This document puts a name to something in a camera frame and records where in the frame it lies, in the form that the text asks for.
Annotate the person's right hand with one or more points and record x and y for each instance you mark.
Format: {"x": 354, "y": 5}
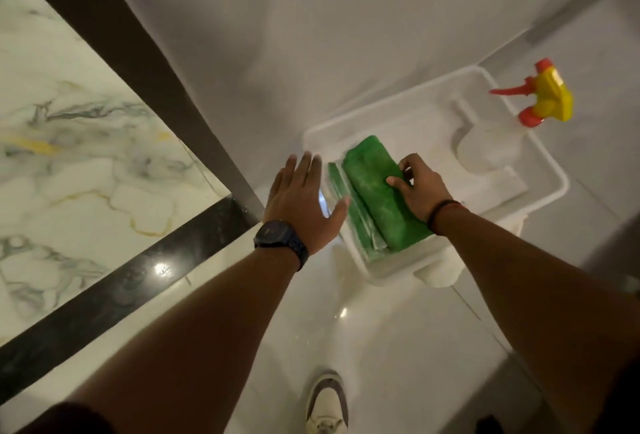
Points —
{"x": 425, "y": 193}

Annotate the person's left hand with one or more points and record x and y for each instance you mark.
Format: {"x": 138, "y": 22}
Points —
{"x": 300, "y": 213}

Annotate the person's right thumb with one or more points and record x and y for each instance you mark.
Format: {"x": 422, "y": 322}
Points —
{"x": 398, "y": 183}

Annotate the person's left middle finger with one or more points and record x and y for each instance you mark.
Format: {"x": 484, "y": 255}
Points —
{"x": 303, "y": 168}

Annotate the person's left little finger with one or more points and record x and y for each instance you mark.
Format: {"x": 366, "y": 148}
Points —
{"x": 276, "y": 184}

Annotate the person's left thumb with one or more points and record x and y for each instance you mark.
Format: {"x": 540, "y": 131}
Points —
{"x": 340, "y": 211}

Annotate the green cloth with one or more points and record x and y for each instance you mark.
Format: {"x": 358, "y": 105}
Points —
{"x": 382, "y": 198}

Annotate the person's right forearm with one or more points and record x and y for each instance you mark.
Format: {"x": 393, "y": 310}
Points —
{"x": 540, "y": 298}

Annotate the person's left forearm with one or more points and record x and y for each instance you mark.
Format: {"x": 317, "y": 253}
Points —
{"x": 200, "y": 338}

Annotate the black and red wristband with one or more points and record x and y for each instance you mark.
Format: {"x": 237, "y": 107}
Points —
{"x": 441, "y": 211}

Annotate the black wrist watch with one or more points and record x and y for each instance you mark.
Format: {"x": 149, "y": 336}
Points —
{"x": 281, "y": 241}

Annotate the white plastic caddy tray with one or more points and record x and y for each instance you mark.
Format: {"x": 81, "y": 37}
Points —
{"x": 450, "y": 113}

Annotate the white spray bottle yellow nozzle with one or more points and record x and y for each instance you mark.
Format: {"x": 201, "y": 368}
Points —
{"x": 492, "y": 143}

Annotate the white and grey shoe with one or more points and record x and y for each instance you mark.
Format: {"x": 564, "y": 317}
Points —
{"x": 327, "y": 406}

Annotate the dark right sleeve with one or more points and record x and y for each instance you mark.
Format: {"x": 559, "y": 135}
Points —
{"x": 620, "y": 403}

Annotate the dark sleeve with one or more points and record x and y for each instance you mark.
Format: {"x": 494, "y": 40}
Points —
{"x": 620, "y": 403}
{"x": 65, "y": 421}

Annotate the dark left sleeve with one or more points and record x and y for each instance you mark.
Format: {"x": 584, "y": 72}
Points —
{"x": 65, "y": 421}

